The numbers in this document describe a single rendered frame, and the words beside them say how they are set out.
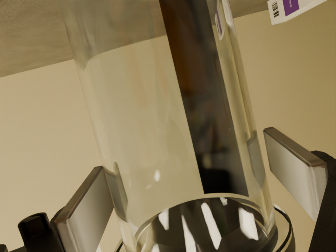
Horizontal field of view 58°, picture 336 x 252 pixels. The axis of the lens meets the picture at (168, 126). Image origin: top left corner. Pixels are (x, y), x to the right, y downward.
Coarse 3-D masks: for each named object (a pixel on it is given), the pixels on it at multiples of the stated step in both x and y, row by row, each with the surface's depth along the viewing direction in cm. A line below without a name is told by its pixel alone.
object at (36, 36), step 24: (0, 0) 30; (24, 0) 31; (48, 0) 33; (240, 0) 53; (264, 0) 58; (0, 24) 36; (24, 24) 38; (48, 24) 41; (0, 48) 47; (24, 48) 50; (48, 48) 54; (0, 72) 66
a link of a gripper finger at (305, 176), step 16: (272, 128) 19; (272, 144) 18; (288, 144) 16; (272, 160) 19; (288, 160) 15; (304, 160) 13; (320, 160) 13; (288, 176) 16; (304, 176) 14; (320, 176) 13; (304, 192) 14; (320, 192) 13; (304, 208) 15
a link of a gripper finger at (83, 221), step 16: (96, 176) 18; (80, 192) 16; (96, 192) 18; (64, 208) 14; (80, 208) 15; (96, 208) 17; (112, 208) 20; (64, 224) 13; (80, 224) 14; (96, 224) 16; (64, 240) 14; (80, 240) 14; (96, 240) 16
